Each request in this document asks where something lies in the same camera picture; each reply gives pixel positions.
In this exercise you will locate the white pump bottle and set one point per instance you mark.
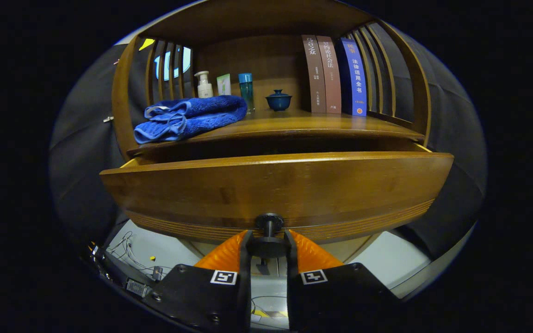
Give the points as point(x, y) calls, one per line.
point(204, 88)

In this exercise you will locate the black drawer knob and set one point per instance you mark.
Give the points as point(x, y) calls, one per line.
point(269, 231)

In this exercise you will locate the folded blue towel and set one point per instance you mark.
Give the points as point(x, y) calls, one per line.
point(192, 118)

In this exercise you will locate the wooden cabinet with slatted sides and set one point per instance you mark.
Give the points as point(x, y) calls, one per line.
point(257, 60)

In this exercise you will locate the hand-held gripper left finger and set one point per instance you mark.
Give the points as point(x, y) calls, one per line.
point(246, 277)

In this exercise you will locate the blue lidded teacup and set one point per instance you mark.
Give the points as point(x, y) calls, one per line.
point(279, 100)

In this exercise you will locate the curved wooden drawer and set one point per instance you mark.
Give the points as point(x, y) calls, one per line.
point(248, 189)

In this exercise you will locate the white and green tube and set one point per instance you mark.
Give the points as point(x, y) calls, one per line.
point(223, 84)

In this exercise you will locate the wooden countertop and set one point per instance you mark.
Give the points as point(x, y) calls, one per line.
point(294, 122)

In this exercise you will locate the wooden cabinet door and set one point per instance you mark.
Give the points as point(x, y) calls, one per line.
point(350, 247)
point(201, 249)

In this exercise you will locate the teal bottle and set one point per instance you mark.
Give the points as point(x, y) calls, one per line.
point(246, 90)

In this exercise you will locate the blue book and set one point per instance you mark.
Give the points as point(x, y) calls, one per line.
point(354, 78)

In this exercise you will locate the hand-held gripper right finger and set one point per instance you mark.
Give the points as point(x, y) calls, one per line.
point(292, 273)

